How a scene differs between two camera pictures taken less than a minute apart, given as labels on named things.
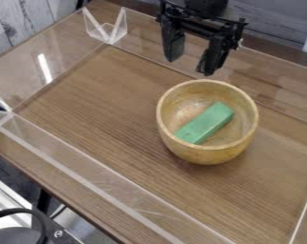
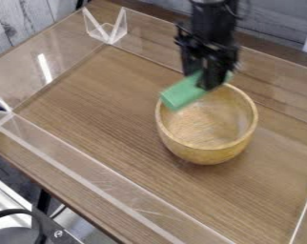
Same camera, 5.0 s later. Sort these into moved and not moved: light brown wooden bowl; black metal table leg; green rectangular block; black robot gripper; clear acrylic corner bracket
Moved: green rectangular block; black robot gripper
Not moved: clear acrylic corner bracket; black metal table leg; light brown wooden bowl
